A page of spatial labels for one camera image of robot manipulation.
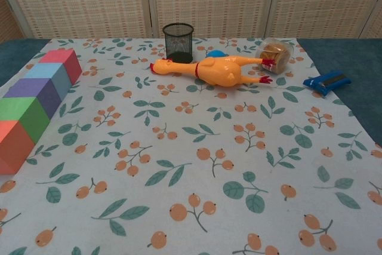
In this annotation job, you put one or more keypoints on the light blue foam cube block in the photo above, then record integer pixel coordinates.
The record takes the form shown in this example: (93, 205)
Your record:
(44, 72)

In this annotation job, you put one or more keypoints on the woven folding screen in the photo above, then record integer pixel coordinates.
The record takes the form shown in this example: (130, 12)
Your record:
(209, 1)

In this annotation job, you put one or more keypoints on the yellow rubber chicken toy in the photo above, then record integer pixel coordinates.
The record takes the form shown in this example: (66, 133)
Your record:
(218, 70)

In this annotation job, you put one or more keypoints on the floral print tablecloth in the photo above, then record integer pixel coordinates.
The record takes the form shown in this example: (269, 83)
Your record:
(191, 135)

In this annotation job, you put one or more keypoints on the clear jar of rubber bands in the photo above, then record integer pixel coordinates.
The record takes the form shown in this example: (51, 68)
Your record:
(277, 56)

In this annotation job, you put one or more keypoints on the orange foam cube block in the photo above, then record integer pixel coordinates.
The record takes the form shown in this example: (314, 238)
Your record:
(13, 147)

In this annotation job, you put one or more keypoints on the blue ball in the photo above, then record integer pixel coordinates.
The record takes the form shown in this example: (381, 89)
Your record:
(215, 53)

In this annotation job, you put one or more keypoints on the pink foam cube block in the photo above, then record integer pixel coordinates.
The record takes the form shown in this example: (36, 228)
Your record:
(61, 58)

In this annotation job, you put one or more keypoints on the black mesh pen cup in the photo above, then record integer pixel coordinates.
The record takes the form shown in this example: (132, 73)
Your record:
(178, 43)

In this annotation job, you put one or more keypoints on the green foam cube block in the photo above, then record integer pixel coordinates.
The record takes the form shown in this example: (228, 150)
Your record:
(18, 108)

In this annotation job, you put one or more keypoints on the purple foam cube block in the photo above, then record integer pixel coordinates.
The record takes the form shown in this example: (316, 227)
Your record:
(28, 88)

